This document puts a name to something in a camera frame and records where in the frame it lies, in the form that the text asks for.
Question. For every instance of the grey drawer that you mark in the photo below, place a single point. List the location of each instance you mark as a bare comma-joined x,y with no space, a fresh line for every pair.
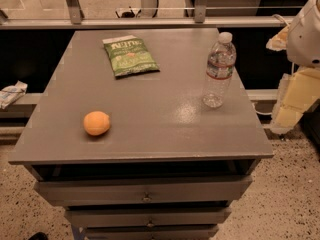
148,217
183,232
143,191

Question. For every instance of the clear plastic water bottle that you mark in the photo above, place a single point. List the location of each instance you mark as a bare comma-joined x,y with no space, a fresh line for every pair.
220,66

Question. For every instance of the white packet on ledge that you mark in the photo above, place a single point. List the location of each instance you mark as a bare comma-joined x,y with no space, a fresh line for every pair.
12,93

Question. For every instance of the orange fruit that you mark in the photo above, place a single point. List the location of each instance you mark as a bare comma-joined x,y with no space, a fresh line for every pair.
96,123

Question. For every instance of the grey drawer cabinet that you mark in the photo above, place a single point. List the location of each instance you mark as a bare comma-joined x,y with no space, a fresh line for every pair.
159,125

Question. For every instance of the bottom grey drawer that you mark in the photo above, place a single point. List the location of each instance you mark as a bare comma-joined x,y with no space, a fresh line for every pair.
183,232

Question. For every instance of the middle grey drawer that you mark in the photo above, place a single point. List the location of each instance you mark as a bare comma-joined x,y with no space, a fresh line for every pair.
148,217

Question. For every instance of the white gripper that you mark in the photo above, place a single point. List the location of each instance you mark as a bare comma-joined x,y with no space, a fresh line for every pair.
305,39

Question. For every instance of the metal railing frame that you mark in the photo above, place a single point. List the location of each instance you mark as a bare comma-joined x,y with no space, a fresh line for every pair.
126,14

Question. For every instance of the green chip bag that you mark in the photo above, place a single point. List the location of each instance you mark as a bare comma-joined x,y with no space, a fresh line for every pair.
129,55

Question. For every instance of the top grey drawer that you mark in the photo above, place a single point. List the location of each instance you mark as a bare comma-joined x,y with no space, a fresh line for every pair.
143,191

